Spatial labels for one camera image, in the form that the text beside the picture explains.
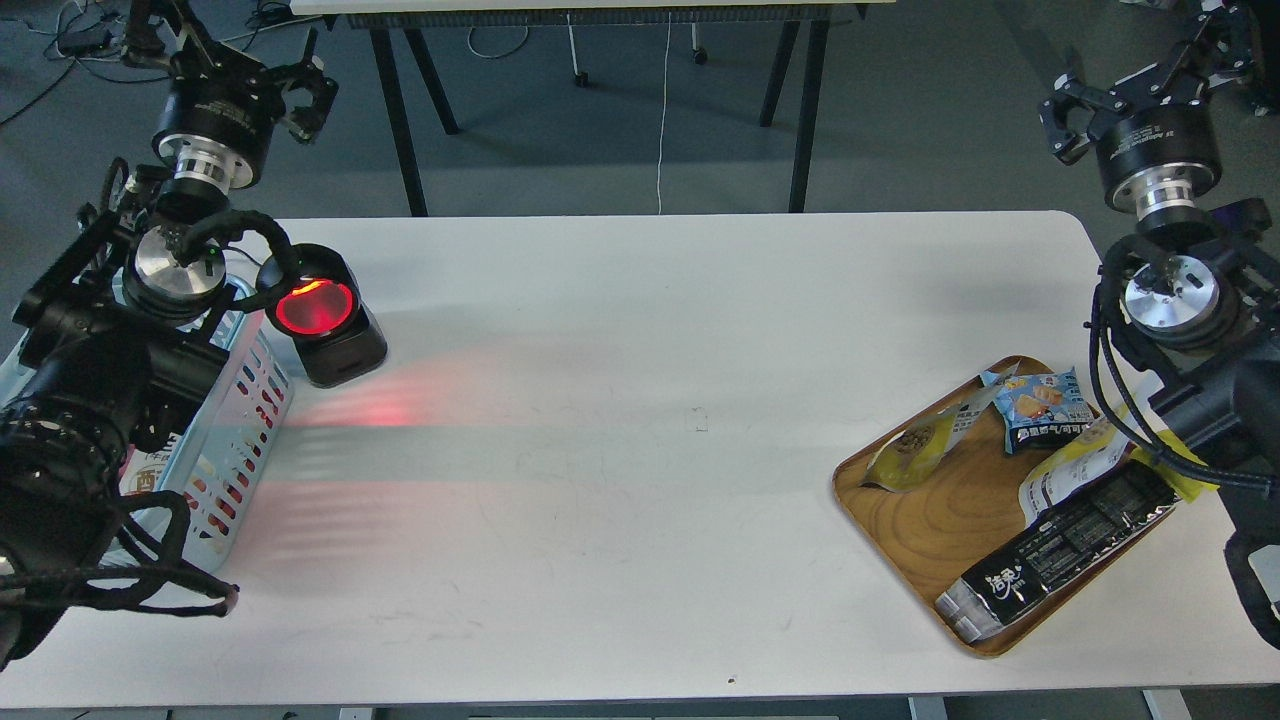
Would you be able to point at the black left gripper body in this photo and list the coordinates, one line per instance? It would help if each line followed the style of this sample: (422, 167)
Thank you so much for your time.
(223, 105)

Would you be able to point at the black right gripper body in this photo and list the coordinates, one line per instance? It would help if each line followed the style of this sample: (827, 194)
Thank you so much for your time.
(1151, 132)

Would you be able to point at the yellow silver nut snack pouch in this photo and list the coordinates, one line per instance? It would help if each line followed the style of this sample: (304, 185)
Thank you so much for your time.
(908, 460)

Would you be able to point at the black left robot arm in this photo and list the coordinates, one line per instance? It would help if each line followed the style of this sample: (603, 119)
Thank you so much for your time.
(177, 248)

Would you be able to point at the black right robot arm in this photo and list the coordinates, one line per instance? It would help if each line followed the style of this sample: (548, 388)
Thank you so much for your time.
(1190, 294)

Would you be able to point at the blue biscuit snack packet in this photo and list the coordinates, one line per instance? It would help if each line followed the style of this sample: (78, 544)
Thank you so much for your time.
(1044, 410)

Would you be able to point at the yellow white snack pouch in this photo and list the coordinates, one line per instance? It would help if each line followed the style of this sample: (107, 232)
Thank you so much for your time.
(1101, 447)

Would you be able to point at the light blue plastic basket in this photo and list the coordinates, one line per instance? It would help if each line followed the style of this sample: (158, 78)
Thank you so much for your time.
(235, 430)

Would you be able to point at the black long snack package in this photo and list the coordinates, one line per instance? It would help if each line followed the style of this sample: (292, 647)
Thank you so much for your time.
(1057, 549)

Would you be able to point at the snack packets inside basket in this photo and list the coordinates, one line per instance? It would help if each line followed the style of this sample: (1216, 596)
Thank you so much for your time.
(142, 472)

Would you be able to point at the black barcode scanner red window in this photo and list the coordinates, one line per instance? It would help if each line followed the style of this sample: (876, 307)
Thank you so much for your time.
(336, 337)

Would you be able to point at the wooden serving tray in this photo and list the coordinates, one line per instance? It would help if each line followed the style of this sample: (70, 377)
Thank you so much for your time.
(967, 509)

